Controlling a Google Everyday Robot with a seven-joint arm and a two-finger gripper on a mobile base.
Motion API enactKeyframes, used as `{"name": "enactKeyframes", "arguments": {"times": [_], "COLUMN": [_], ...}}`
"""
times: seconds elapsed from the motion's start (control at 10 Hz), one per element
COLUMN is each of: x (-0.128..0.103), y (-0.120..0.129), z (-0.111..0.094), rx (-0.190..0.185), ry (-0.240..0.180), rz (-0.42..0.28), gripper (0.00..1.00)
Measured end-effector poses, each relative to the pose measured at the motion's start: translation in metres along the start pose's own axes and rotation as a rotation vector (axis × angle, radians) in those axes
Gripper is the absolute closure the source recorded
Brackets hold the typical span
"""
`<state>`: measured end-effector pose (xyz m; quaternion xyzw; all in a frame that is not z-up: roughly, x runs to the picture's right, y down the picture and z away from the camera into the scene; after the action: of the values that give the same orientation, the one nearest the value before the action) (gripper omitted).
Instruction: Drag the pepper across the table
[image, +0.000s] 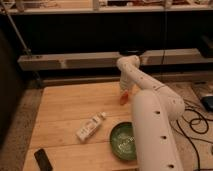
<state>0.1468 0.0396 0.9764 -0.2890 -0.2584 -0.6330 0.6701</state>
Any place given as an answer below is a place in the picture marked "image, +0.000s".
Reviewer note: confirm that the grey metal shelf beam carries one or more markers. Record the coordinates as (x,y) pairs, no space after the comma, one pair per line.
(108,59)

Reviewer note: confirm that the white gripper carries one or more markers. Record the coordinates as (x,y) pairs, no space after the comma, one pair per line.
(126,84)

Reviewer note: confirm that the dark device on floor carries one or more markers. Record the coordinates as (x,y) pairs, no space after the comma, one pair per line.
(207,102)

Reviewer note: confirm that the black smartphone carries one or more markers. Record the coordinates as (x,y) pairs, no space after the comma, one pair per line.
(43,160)

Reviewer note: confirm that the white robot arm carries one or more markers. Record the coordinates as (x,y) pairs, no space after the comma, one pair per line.
(153,106)

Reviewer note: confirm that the green ceramic bowl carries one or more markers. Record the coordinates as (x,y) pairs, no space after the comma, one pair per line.
(122,141)

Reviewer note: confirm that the metal diagonal pole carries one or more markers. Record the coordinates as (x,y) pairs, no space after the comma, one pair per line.
(26,50)

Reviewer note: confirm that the white plastic bottle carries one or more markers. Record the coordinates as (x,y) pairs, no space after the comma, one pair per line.
(90,127)

